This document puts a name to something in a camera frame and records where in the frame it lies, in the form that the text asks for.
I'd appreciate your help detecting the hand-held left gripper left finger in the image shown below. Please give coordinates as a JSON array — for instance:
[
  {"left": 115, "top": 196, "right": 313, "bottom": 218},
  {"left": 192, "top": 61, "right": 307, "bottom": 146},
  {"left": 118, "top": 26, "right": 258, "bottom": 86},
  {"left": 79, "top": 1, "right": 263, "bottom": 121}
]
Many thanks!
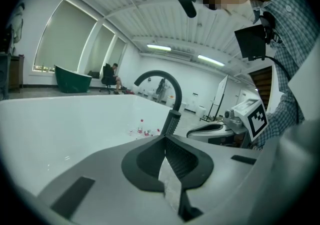
[{"left": 37, "top": 133, "right": 180, "bottom": 225}]

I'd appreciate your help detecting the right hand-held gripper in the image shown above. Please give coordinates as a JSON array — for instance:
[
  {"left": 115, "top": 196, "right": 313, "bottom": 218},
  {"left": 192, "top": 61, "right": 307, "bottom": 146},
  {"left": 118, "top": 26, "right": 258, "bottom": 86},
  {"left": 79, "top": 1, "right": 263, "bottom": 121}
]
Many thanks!
[{"left": 186, "top": 98, "right": 270, "bottom": 149}]

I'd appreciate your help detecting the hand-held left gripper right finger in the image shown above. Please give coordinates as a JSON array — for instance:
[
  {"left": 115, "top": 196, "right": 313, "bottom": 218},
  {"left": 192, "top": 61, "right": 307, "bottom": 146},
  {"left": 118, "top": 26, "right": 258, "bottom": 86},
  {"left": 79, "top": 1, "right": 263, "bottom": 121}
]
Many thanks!
[{"left": 164, "top": 134, "right": 263, "bottom": 222}]

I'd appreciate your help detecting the person's right forearm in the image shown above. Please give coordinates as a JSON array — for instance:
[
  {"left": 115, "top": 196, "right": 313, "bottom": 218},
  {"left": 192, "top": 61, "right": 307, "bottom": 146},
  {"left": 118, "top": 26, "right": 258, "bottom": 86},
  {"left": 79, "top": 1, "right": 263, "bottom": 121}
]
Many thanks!
[{"left": 257, "top": 91, "right": 307, "bottom": 148}]

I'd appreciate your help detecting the white bathtub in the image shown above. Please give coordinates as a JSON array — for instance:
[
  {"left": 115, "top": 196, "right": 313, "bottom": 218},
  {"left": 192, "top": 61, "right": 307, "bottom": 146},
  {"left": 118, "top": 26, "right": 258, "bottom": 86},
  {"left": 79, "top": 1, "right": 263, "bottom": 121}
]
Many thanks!
[{"left": 0, "top": 93, "right": 176, "bottom": 197}]

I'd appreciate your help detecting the dark green bathtub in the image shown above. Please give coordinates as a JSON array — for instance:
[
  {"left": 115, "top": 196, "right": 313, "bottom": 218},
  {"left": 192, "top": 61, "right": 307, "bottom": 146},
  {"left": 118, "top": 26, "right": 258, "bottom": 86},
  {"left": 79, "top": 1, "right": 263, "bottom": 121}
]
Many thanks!
[{"left": 54, "top": 64, "right": 93, "bottom": 94}]

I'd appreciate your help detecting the whiteboard on black stand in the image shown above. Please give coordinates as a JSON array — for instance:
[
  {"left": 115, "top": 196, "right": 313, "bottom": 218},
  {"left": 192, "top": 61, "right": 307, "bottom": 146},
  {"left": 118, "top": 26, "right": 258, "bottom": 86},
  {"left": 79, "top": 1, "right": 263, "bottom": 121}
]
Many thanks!
[{"left": 199, "top": 74, "right": 229, "bottom": 123}]

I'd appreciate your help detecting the black gooseneck faucet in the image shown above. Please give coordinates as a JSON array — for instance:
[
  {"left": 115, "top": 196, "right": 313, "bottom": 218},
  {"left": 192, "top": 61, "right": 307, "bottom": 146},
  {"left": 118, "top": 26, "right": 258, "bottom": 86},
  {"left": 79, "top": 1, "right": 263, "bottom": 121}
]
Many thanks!
[{"left": 134, "top": 69, "right": 183, "bottom": 114}]

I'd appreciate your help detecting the pile of clear plastic bottles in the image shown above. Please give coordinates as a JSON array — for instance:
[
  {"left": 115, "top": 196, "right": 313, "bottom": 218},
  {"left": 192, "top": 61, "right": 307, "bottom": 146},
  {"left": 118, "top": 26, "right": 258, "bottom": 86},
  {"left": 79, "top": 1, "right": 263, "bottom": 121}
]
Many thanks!
[{"left": 128, "top": 118, "right": 161, "bottom": 137}]

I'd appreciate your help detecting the dark wooden door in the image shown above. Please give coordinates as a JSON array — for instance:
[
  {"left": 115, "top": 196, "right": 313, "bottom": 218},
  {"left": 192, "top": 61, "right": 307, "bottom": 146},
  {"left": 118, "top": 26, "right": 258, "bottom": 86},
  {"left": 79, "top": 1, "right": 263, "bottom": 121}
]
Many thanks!
[{"left": 249, "top": 65, "right": 273, "bottom": 111}]

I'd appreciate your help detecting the long ceiling light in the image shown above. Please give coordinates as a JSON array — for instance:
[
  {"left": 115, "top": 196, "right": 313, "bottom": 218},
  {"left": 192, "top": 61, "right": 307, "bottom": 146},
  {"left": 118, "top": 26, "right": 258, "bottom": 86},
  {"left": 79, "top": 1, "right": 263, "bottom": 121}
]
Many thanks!
[
  {"left": 146, "top": 43, "right": 172, "bottom": 52},
  {"left": 197, "top": 54, "right": 225, "bottom": 67}
]

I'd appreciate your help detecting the black chest box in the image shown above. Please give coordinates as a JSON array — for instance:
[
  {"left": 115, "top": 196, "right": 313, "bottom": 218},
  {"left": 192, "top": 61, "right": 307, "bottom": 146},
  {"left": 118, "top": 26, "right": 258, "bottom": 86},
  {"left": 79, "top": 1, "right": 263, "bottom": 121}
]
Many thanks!
[{"left": 234, "top": 24, "right": 267, "bottom": 62}]

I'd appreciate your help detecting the black office chair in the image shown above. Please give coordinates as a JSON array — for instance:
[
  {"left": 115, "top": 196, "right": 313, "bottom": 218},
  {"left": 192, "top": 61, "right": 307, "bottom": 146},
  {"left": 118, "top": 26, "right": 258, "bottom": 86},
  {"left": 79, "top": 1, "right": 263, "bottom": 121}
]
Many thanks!
[{"left": 99, "top": 65, "right": 118, "bottom": 95}]

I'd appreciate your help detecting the window with beige blind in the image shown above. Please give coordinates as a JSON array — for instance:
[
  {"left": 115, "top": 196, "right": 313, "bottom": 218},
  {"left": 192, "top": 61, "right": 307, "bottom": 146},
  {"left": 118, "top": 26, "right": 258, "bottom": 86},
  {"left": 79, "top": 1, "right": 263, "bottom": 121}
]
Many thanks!
[
  {"left": 34, "top": 0, "right": 99, "bottom": 73},
  {"left": 87, "top": 25, "right": 116, "bottom": 75},
  {"left": 107, "top": 37, "right": 127, "bottom": 75}
]

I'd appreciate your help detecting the dark wooden cabinet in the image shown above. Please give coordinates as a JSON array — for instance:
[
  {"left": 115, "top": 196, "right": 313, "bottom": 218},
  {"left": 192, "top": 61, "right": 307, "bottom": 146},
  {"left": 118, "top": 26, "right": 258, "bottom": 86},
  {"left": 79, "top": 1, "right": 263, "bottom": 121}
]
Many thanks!
[{"left": 8, "top": 55, "right": 25, "bottom": 93}]

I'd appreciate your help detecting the person's checked shirt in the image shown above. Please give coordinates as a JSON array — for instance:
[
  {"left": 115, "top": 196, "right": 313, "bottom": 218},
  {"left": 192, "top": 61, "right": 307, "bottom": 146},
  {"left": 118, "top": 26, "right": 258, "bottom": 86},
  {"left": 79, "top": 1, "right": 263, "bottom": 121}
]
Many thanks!
[{"left": 244, "top": 0, "right": 320, "bottom": 148}]

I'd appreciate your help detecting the white hanging garment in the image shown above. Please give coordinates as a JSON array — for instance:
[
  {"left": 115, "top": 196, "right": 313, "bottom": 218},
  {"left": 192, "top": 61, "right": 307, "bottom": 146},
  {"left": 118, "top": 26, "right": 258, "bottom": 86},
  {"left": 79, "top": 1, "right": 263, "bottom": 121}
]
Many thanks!
[{"left": 12, "top": 2, "right": 26, "bottom": 45}]

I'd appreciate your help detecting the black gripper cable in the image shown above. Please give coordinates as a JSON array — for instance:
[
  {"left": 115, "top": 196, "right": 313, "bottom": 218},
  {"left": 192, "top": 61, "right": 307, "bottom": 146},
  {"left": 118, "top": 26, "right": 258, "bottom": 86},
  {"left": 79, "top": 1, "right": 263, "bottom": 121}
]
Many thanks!
[{"left": 264, "top": 53, "right": 301, "bottom": 126}]

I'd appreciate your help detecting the black head-worn camera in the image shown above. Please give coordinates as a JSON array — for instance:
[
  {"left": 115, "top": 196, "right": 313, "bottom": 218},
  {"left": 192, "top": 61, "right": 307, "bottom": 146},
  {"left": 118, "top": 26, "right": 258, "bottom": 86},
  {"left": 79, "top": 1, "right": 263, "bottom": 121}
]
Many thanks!
[{"left": 174, "top": 0, "right": 198, "bottom": 19}]

